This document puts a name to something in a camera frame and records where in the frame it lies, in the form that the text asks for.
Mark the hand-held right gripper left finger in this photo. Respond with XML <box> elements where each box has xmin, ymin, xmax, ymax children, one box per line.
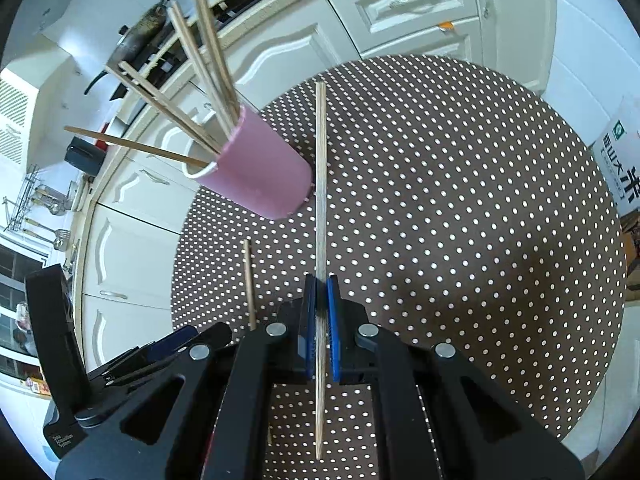
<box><xmin>55</xmin><ymin>274</ymin><xmax>318</xmax><ymax>480</ymax></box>

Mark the single wooden chopstick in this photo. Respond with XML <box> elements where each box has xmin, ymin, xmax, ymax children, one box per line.
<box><xmin>242</xmin><ymin>239</ymin><xmax>257</xmax><ymax>332</ymax></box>
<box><xmin>314</xmin><ymin>81</ymin><xmax>328</xmax><ymax>461</ymax></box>

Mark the metal utensil rack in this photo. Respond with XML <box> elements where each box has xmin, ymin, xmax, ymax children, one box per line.
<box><xmin>2</xmin><ymin>165</ymin><xmax>42</xmax><ymax>233</ymax></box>

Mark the metal slotted spatula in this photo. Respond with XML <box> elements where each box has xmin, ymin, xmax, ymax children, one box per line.
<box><xmin>22</xmin><ymin>227</ymin><xmax>71</xmax><ymax>252</ymax></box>

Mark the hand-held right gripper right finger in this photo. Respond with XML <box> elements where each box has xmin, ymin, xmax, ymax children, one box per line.
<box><xmin>326</xmin><ymin>275</ymin><xmax>587</xmax><ymax>480</ymax></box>

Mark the brown polka dot tablecloth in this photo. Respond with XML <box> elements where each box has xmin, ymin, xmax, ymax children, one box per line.
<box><xmin>170</xmin><ymin>54</ymin><xmax>628</xmax><ymax>480</ymax></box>

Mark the cream lattice upper cabinet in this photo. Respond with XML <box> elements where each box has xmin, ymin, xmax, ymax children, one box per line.
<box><xmin>0</xmin><ymin>67</ymin><xmax>41</xmax><ymax>166</ymax></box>

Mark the kitchen window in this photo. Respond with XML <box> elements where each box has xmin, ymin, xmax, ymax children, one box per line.
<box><xmin>0</xmin><ymin>240</ymin><xmax>76</xmax><ymax>376</ymax></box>

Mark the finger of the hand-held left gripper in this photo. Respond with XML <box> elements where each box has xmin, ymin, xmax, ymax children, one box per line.
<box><xmin>149</xmin><ymin>325</ymin><xmax>199</xmax><ymax>362</ymax></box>
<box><xmin>87</xmin><ymin>344</ymin><xmax>163</xmax><ymax>387</ymax></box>

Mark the brown cardboard box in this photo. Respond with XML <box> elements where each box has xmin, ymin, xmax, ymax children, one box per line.
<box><xmin>620</xmin><ymin>210</ymin><xmax>640</xmax><ymax>267</ymax></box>

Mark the cream cabinet drawer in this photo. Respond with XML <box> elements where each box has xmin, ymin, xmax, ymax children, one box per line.
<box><xmin>322</xmin><ymin>0</ymin><xmax>483</xmax><ymax>56</ymax></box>

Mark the steel wok with lid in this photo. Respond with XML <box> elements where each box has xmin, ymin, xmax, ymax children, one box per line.
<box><xmin>84</xmin><ymin>0</ymin><xmax>173</xmax><ymax>95</ymax></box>

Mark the white rice bag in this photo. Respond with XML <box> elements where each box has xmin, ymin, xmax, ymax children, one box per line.
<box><xmin>591</xmin><ymin>94</ymin><xmax>640</xmax><ymax>221</ymax></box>

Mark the bunch of wooden chopsticks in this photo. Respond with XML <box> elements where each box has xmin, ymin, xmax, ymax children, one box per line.
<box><xmin>64</xmin><ymin>0</ymin><xmax>241</xmax><ymax>168</ymax></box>

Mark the pink paper cup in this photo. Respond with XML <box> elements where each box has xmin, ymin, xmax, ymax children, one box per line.
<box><xmin>181</xmin><ymin>105</ymin><xmax>315</xmax><ymax>222</ymax></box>

